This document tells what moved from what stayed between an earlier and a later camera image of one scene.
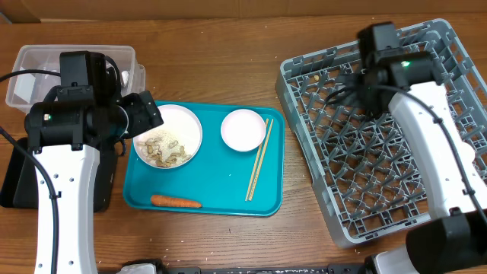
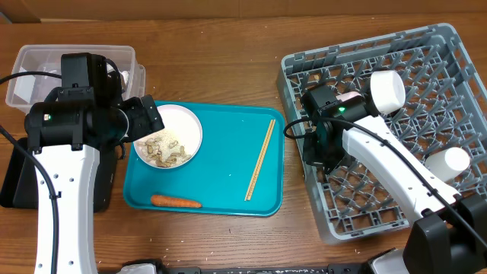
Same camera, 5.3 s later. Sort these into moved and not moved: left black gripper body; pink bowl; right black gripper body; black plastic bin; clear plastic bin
Moved: pink bowl; right black gripper body
Not moved: clear plastic bin; left black gripper body; black plastic bin
